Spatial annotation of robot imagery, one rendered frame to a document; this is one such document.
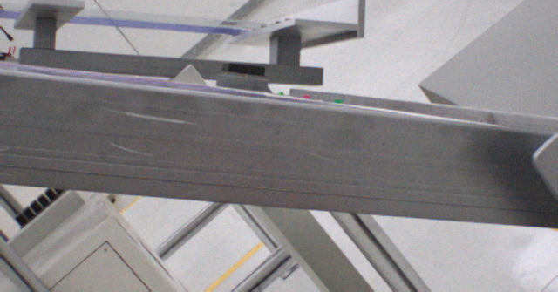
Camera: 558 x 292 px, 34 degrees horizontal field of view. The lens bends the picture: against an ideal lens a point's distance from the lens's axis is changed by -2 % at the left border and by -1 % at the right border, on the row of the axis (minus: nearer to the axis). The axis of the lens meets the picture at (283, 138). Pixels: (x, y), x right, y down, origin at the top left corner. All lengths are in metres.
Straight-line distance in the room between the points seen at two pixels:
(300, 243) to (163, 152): 1.00
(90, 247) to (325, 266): 0.65
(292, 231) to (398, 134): 0.95
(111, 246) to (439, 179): 1.49
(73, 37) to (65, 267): 6.68
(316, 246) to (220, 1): 7.36
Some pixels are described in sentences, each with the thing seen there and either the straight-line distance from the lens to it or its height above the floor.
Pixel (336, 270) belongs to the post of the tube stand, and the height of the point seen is 0.41.
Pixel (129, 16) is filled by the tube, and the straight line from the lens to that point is 1.46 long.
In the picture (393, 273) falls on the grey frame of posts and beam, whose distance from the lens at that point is 1.36.
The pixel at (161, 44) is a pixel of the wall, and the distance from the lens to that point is 8.70.
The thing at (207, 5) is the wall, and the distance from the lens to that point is 8.79.
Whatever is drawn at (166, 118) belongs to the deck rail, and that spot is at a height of 0.91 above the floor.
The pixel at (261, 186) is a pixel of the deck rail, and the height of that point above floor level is 0.84.
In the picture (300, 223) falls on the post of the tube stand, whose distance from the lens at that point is 1.51.
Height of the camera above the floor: 0.98
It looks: 14 degrees down
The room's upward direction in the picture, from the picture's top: 39 degrees counter-clockwise
